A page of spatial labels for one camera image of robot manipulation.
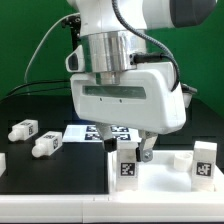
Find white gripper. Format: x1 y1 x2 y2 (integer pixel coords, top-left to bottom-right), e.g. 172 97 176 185
71 62 186 162

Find white square table top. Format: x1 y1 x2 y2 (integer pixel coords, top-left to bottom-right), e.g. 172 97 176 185
108 150 224 192

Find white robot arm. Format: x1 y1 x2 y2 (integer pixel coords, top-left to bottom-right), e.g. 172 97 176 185
66 0 218 162

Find white left fence block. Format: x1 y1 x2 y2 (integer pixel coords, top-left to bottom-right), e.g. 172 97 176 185
0 153 6 177

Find white marker base plate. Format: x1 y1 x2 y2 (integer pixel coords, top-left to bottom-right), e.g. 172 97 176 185
63 125 141 142

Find white front fence rail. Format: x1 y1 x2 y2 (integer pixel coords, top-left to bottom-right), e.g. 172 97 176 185
0 193 224 223

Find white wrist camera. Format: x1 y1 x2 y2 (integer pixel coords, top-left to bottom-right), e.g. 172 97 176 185
65 45 85 72

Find black cables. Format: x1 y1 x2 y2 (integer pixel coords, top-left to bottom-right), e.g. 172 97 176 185
0 79 73 103

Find grey cable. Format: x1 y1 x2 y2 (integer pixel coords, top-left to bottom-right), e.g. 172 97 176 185
23 13 81 84

